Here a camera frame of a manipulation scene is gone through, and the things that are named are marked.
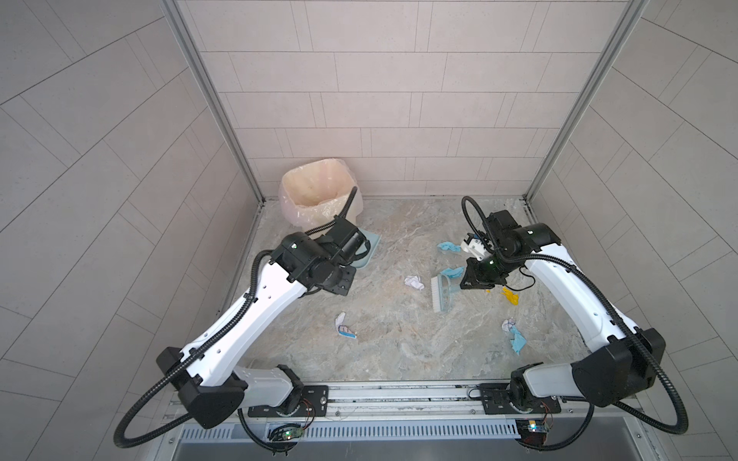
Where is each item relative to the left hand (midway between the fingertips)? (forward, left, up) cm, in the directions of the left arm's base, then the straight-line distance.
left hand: (347, 279), depth 68 cm
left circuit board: (-29, +13, -20) cm, 38 cm away
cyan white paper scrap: (-8, -47, -20) cm, 51 cm away
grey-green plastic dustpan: (+9, -6, +4) cm, 11 cm away
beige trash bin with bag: (+37, +17, -10) cm, 42 cm away
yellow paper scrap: (+6, -49, -22) cm, 53 cm away
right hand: (+2, -29, -5) cm, 29 cm away
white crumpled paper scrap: (+10, -19, -21) cm, 30 cm away
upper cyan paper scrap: (+25, -32, -22) cm, 46 cm away
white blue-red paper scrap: (-5, +3, -21) cm, 22 cm away
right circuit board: (-28, -45, -22) cm, 58 cm away
